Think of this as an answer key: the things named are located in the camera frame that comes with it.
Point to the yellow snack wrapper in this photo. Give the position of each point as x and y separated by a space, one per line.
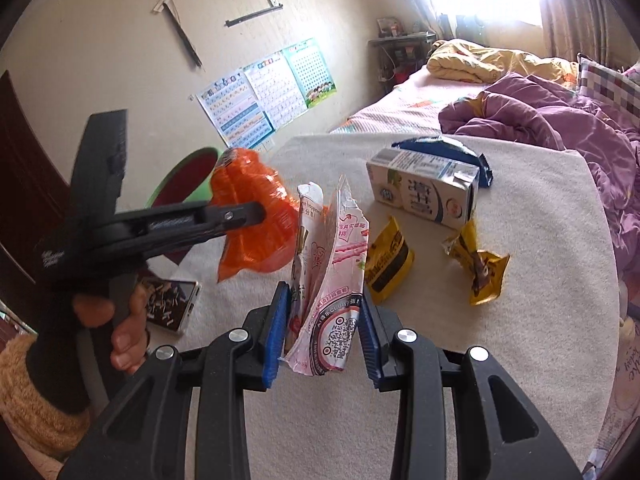
482 270
387 260

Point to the white printed cloth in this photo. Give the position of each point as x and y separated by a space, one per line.
622 385

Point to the brown wooden door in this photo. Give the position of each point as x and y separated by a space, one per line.
35 160

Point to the blue-bordered wall poster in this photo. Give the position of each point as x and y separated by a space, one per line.
235 107

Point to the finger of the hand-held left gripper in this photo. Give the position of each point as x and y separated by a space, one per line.
235 215
185 245

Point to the pink and white wrapper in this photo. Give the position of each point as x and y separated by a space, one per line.
335 310

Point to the purple quilt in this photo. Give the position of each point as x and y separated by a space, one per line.
540 115

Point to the black wall rail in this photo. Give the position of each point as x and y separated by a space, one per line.
252 13

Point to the yellow quilt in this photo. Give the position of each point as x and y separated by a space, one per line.
490 60

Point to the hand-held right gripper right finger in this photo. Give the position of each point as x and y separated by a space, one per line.
367 340

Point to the orange plastic bag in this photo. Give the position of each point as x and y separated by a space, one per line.
260 250

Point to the checked pillow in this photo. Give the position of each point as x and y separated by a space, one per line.
610 90

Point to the blue snack wrapper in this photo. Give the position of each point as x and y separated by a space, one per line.
425 143

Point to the dark small desk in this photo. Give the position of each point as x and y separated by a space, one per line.
397 45

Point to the person's left forearm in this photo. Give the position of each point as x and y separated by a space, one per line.
35 400

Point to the person's left hand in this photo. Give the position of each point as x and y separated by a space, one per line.
127 340

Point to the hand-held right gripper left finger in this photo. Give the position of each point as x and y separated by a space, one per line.
277 330

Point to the bed with patterned sheet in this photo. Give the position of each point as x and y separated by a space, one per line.
390 110

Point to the white chart wall poster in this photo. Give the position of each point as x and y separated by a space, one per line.
275 90

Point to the beige table cloth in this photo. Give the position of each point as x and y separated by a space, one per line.
540 260

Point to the white milk carton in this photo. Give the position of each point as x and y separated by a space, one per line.
425 195

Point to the smartphone with patterned case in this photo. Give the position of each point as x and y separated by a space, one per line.
170 310

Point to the red bucket with green rim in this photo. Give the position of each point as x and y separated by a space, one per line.
192 180

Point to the black angled wall bar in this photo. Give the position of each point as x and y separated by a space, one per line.
182 35

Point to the pink plush toy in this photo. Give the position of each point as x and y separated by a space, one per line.
635 66

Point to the green chart wall poster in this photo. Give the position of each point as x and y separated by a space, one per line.
310 72

